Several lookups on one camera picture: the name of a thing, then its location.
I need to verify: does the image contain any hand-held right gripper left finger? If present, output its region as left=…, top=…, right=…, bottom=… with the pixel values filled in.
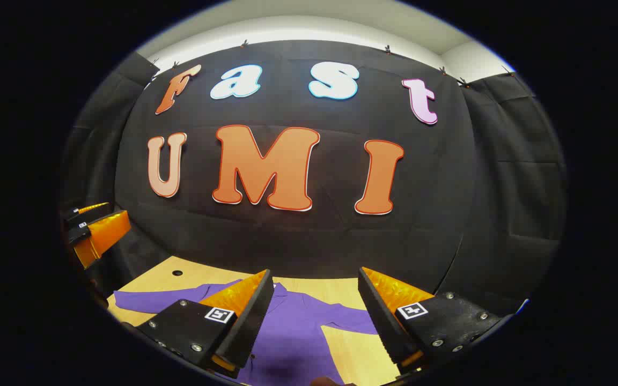
left=136, top=269, right=275, bottom=373

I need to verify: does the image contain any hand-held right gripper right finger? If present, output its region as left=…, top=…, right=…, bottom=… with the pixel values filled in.
left=358, top=266, right=504, bottom=370

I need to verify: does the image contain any purple shirt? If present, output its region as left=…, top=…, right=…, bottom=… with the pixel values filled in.
left=113, top=279, right=382, bottom=386

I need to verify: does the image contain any black backdrop cloth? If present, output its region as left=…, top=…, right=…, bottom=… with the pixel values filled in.
left=61, top=40, right=567, bottom=322

